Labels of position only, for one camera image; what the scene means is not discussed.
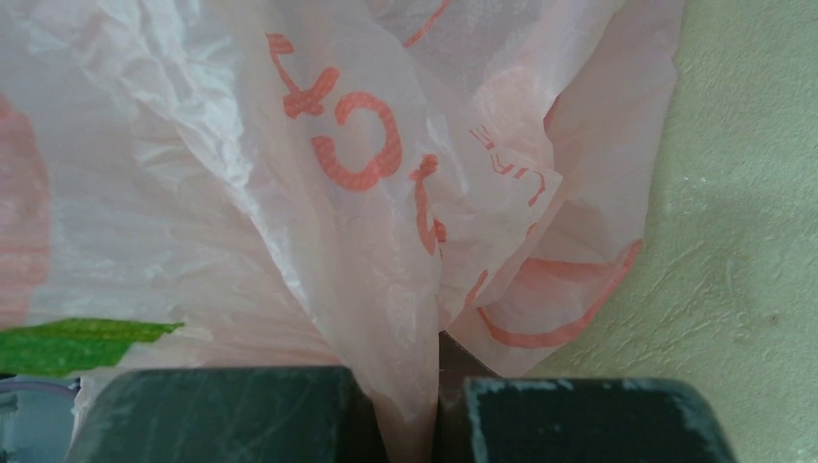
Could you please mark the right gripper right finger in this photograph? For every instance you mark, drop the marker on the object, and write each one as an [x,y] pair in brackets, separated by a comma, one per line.
[483,417]

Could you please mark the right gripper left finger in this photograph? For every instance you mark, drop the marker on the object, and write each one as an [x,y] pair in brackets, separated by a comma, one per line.
[280,414]

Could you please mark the pink plastic bag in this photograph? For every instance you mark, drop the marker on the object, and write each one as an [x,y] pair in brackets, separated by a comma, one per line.
[229,183]

